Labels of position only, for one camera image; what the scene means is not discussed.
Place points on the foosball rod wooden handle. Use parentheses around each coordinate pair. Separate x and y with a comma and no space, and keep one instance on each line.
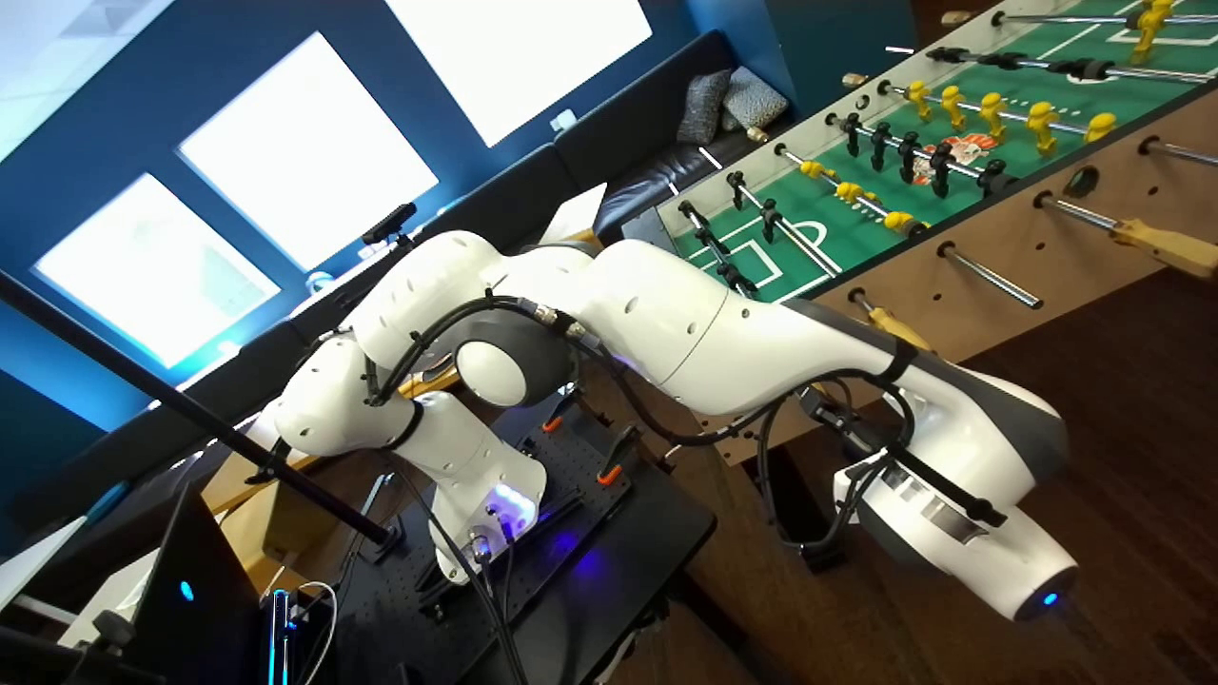
(1168,247)
(884,321)

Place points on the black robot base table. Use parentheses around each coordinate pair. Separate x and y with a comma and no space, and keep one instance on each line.
(573,589)

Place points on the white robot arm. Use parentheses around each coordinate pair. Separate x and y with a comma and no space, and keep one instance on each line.
(946,491)

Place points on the foosball table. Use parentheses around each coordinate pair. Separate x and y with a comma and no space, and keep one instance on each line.
(923,186)

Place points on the black laptop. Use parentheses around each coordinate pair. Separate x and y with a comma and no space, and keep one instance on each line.
(200,611)

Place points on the black tripod pole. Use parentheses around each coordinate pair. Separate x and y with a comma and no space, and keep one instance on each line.
(195,413)

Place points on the black camera on stand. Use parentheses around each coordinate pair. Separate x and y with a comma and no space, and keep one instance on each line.
(389,224)

